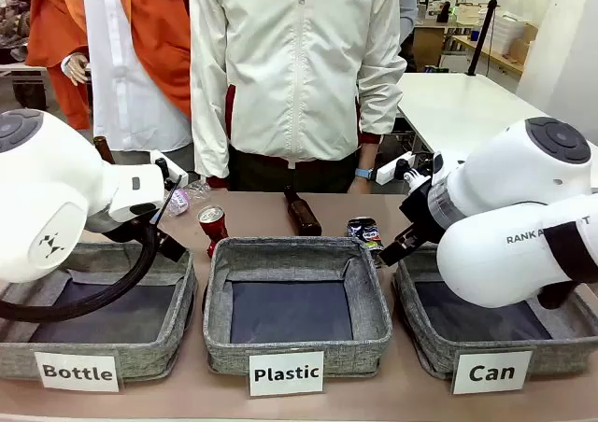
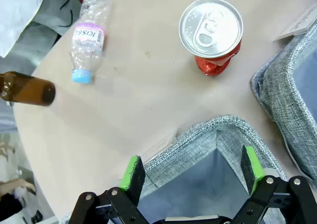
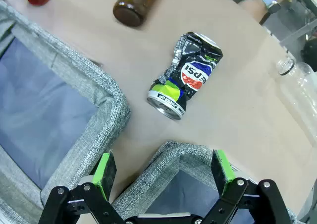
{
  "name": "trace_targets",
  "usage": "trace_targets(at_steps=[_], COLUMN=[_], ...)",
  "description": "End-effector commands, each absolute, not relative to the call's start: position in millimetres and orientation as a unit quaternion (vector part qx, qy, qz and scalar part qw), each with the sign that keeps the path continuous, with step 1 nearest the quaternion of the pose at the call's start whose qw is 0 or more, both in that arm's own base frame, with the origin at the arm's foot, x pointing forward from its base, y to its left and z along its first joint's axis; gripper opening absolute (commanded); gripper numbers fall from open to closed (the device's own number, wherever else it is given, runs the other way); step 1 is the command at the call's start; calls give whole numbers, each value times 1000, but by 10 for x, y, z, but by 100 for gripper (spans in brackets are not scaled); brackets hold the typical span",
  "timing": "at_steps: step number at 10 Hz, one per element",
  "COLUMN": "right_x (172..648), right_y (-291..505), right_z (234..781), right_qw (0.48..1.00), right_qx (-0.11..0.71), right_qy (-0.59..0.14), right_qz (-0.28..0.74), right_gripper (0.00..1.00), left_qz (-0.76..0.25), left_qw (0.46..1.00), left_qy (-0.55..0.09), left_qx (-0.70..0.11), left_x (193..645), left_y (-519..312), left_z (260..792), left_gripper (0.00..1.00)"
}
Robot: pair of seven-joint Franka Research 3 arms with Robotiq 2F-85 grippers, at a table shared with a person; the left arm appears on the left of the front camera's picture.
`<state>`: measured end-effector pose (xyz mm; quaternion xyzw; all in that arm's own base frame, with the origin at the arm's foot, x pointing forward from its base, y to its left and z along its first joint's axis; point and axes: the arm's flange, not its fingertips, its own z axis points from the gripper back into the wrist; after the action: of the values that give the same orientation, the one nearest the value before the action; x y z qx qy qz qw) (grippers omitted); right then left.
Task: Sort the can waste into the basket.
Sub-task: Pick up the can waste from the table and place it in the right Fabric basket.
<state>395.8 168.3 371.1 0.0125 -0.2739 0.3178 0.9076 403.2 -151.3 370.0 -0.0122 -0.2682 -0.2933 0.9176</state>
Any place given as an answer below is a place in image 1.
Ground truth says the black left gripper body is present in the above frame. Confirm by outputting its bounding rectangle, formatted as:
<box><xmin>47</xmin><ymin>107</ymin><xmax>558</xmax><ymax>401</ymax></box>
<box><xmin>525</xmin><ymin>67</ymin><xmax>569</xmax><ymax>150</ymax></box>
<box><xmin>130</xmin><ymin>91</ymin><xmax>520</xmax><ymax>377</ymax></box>
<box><xmin>100</xmin><ymin>216</ymin><xmax>163</xmax><ymax>246</ymax></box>

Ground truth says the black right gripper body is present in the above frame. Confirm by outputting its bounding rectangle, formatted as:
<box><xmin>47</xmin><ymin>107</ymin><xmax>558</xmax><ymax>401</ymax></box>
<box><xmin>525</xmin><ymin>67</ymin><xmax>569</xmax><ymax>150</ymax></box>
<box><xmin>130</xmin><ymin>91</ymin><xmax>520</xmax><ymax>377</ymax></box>
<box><xmin>399</xmin><ymin>180</ymin><xmax>450</xmax><ymax>246</ymax></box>

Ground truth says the red crushed drink can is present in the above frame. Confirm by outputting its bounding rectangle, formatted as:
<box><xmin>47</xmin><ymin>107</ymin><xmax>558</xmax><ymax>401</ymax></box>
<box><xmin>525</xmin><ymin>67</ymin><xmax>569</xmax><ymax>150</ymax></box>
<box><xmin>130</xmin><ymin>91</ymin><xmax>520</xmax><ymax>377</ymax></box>
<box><xmin>195</xmin><ymin>205</ymin><xmax>231</xmax><ymax>259</ymax></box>

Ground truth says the brown glass bottle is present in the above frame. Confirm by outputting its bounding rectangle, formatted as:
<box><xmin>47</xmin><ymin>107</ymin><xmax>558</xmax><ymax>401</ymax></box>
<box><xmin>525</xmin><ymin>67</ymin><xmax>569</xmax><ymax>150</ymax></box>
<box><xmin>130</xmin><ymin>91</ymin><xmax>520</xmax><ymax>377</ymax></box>
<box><xmin>92</xmin><ymin>135</ymin><xmax>116</xmax><ymax>165</ymax></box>
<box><xmin>283</xmin><ymin>184</ymin><xmax>323</xmax><ymax>236</ymax></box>

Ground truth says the black crushed drink can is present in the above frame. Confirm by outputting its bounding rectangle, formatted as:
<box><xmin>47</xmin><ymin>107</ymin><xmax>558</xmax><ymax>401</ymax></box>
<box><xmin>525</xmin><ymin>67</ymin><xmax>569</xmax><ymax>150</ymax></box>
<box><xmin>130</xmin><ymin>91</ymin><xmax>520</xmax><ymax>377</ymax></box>
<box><xmin>346</xmin><ymin>217</ymin><xmax>389</xmax><ymax>267</ymax></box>

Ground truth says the grey fabric basket labelled Plastic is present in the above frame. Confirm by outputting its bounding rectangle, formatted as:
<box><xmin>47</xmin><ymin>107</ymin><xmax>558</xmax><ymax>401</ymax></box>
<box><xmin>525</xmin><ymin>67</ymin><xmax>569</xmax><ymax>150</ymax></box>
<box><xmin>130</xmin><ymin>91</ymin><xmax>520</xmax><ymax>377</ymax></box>
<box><xmin>203</xmin><ymin>235</ymin><xmax>393</xmax><ymax>379</ymax></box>

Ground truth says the grey fabric basket labelled Bottle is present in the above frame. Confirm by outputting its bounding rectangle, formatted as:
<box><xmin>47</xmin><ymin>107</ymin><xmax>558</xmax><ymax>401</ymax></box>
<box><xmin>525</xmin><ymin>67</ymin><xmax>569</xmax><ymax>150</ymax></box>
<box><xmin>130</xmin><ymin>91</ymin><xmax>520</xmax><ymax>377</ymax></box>
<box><xmin>0</xmin><ymin>240</ymin><xmax>197</xmax><ymax>387</ymax></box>

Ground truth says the white Can label card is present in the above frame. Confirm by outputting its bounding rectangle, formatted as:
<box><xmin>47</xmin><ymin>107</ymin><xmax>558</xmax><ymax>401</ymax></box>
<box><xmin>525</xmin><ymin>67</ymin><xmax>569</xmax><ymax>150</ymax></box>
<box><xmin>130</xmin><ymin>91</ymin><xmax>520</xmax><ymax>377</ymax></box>
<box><xmin>451</xmin><ymin>349</ymin><xmax>534</xmax><ymax>395</ymax></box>

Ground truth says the grey fabric basket labelled Can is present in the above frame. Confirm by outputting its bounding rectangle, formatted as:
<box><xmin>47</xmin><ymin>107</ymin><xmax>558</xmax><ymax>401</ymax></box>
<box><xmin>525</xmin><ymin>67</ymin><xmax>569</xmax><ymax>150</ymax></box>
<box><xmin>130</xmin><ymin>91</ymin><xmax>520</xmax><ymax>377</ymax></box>
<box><xmin>392</xmin><ymin>244</ymin><xmax>598</xmax><ymax>380</ymax></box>

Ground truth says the small pink-label plastic bottle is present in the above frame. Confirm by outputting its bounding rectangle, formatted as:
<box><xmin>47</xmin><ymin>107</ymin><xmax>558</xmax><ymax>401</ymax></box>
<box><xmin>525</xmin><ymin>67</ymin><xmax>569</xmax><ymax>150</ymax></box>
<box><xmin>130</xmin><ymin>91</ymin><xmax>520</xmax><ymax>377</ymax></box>
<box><xmin>165</xmin><ymin>180</ymin><xmax>212</xmax><ymax>218</ymax></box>

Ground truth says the white background table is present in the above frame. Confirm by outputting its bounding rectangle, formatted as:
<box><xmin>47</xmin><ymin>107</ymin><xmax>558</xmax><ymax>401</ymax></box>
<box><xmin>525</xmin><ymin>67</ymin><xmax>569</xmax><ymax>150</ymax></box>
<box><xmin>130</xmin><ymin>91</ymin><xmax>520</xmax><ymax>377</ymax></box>
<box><xmin>395</xmin><ymin>71</ymin><xmax>598</xmax><ymax>194</ymax></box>

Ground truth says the white Bottle label card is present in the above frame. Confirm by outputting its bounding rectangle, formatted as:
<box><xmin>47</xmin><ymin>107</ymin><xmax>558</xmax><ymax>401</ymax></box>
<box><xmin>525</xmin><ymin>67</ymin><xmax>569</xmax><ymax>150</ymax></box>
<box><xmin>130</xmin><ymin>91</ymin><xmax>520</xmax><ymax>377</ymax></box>
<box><xmin>34</xmin><ymin>350</ymin><xmax>121</xmax><ymax>393</ymax></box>

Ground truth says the white Plastic label card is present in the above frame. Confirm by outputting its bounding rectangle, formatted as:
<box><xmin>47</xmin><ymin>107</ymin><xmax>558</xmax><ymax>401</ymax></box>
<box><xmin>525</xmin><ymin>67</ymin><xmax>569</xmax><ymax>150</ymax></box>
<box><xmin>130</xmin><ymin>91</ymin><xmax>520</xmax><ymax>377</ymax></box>
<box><xmin>248</xmin><ymin>352</ymin><xmax>325</xmax><ymax>398</ymax></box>

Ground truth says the wooden background desk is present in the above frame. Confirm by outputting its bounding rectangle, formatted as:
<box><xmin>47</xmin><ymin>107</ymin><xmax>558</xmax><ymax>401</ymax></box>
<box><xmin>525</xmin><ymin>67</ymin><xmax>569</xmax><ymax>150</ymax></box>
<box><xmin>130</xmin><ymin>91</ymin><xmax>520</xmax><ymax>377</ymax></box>
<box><xmin>450</xmin><ymin>34</ymin><xmax>524</xmax><ymax>76</ymax></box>

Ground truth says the person in white jacket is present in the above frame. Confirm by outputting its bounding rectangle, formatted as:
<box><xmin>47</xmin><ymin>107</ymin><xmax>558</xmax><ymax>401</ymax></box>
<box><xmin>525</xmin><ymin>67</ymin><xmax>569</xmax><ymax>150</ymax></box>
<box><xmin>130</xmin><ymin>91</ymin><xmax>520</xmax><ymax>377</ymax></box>
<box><xmin>189</xmin><ymin>0</ymin><xmax>408</xmax><ymax>194</ymax></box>

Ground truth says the brown cardboard box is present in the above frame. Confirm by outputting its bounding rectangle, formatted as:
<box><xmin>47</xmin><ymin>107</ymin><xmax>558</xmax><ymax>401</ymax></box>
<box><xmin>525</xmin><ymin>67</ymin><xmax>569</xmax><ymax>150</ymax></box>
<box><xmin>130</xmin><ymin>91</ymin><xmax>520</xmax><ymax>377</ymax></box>
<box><xmin>508</xmin><ymin>22</ymin><xmax>539</xmax><ymax>63</ymax></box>

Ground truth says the black tripod pole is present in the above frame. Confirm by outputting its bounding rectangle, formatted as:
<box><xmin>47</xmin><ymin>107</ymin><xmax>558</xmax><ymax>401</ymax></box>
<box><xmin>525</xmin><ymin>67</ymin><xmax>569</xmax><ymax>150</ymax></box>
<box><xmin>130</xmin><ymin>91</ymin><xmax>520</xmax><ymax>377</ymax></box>
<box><xmin>466</xmin><ymin>0</ymin><xmax>506</xmax><ymax>77</ymax></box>

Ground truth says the stack of white containers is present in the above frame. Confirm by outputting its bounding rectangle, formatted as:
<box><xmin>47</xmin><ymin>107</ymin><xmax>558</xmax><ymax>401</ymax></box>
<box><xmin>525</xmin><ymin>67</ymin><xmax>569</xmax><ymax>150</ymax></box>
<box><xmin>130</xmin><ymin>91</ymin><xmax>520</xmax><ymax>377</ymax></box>
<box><xmin>490</xmin><ymin>13</ymin><xmax>529</xmax><ymax>40</ymax></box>

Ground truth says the background person in grey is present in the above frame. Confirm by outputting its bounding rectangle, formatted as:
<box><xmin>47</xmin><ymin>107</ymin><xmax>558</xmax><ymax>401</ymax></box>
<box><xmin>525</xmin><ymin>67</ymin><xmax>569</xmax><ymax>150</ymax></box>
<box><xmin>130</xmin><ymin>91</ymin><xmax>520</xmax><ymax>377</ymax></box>
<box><xmin>399</xmin><ymin>0</ymin><xmax>420</xmax><ymax>60</ymax></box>

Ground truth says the black left arm cable sleeve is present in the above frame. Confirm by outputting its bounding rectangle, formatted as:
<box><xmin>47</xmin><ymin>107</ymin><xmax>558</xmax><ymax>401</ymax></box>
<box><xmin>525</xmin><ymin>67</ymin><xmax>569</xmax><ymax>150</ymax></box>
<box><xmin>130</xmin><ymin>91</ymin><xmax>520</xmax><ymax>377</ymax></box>
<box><xmin>0</xmin><ymin>174</ymin><xmax>184</xmax><ymax>323</ymax></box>

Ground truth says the black arm cable sleeve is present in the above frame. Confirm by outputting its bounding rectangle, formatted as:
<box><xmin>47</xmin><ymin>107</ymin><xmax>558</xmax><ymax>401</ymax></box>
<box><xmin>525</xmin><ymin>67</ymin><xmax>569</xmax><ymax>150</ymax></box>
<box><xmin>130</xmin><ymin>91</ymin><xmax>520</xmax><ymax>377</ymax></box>
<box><xmin>536</xmin><ymin>219</ymin><xmax>592</xmax><ymax>310</ymax></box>
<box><xmin>0</xmin><ymin>174</ymin><xmax>184</xmax><ymax>323</ymax></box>

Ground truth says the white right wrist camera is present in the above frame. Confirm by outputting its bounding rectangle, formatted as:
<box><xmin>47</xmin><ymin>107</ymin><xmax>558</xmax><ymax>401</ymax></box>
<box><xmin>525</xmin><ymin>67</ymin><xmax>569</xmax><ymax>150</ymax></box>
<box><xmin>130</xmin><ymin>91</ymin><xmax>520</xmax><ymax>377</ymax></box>
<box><xmin>375</xmin><ymin>150</ymin><xmax>434</xmax><ymax>192</ymax></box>

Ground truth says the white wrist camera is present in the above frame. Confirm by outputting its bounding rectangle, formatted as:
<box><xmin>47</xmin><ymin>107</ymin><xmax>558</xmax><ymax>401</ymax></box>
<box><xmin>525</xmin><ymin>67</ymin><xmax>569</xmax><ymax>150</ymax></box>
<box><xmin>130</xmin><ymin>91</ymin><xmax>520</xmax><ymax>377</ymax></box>
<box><xmin>375</xmin><ymin>150</ymin><xmax>434</xmax><ymax>192</ymax></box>
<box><xmin>153</xmin><ymin>157</ymin><xmax>190</xmax><ymax>189</ymax></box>

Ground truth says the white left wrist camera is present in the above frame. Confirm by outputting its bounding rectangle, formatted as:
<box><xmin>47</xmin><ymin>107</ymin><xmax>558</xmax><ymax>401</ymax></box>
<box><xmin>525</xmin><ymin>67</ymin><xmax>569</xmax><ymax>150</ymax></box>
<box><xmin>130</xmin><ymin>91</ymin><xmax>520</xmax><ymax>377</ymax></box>
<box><xmin>153</xmin><ymin>157</ymin><xmax>190</xmax><ymax>189</ymax></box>

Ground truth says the black right arm cable sleeve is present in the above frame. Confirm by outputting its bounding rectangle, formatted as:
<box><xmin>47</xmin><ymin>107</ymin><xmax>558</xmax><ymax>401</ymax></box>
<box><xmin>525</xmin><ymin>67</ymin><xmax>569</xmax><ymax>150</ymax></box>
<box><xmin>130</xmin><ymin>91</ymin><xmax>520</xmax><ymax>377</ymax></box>
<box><xmin>536</xmin><ymin>219</ymin><xmax>592</xmax><ymax>310</ymax></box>

